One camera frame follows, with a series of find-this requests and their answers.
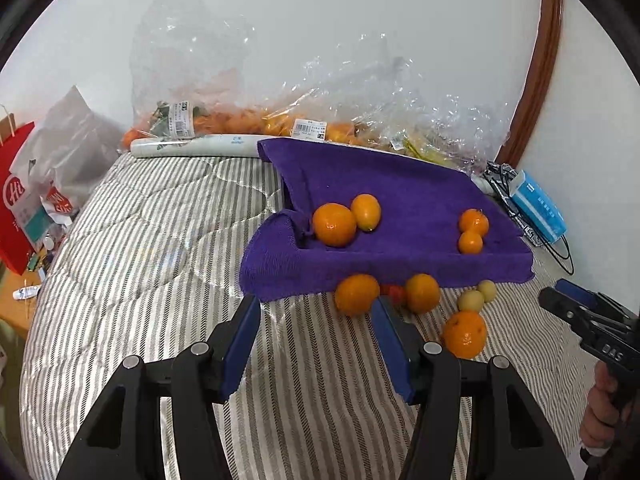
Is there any blue tissue pack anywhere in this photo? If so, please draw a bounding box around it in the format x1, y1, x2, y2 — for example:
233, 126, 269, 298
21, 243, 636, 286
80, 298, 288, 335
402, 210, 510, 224
509, 170, 568, 241

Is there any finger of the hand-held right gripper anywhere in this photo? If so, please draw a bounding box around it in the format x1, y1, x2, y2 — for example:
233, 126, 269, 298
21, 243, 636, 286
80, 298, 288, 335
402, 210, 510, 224
538, 287, 626, 343
555, 278, 640, 328

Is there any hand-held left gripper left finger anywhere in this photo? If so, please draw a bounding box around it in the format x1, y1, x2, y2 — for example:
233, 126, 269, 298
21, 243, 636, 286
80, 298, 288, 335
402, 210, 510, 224
55, 292, 263, 480

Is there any wooden nightstand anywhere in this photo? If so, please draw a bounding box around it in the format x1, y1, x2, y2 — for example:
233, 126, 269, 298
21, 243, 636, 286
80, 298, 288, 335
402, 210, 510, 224
0, 270, 46, 341

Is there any clear bag of oranges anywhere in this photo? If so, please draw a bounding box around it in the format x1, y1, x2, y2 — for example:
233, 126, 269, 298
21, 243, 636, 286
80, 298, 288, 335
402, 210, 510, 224
250, 55, 401, 148
122, 0, 261, 153

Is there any purple towel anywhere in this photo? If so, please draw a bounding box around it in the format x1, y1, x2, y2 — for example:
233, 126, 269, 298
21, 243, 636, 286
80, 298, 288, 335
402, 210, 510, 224
239, 137, 535, 303

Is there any person's right hand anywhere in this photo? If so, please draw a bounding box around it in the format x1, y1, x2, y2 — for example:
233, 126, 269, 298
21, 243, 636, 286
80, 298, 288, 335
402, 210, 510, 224
580, 360, 626, 453

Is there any red white packet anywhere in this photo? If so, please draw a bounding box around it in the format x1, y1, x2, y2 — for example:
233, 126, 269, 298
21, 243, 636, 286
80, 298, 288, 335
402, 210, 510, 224
40, 187, 81, 216

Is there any orange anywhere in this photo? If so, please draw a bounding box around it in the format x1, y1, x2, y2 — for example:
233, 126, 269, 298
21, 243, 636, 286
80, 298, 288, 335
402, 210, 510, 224
350, 193, 383, 232
404, 273, 441, 313
312, 202, 358, 248
458, 230, 484, 255
334, 273, 381, 317
458, 208, 490, 236
441, 310, 488, 360

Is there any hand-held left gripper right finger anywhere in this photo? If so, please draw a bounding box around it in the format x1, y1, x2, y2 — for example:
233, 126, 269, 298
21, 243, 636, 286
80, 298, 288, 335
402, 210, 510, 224
370, 296, 576, 480

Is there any brown wooden door frame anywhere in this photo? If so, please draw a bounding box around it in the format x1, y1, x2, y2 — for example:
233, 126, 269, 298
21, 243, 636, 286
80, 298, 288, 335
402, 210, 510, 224
497, 0, 565, 163

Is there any striped quilt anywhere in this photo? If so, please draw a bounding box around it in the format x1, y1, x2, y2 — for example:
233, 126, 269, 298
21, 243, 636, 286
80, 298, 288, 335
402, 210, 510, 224
20, 152, 601, 480

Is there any black cable bundle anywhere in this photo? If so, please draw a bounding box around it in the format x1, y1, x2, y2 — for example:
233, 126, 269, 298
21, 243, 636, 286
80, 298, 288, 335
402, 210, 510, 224
485, 160, 576, 277

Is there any cluster of small bottles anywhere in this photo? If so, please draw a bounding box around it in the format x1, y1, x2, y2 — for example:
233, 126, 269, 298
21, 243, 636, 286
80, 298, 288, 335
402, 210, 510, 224
27, 230, 71, 281

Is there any white paper roll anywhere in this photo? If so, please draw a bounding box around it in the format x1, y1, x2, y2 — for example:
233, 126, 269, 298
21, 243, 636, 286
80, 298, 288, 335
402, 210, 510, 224
130, 134, 266, 158

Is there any red paper bag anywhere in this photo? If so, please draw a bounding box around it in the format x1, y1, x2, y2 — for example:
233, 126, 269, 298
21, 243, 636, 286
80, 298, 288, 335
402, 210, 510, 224
0, 105, 51, 276

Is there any teal white packet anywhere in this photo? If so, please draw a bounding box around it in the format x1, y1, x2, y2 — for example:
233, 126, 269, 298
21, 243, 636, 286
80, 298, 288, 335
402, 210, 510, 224
12, 195, 56, 253

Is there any translucent white plastic bag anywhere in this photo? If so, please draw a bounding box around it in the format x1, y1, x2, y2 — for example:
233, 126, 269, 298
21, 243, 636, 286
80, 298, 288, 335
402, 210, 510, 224
9, 85, 126, 221

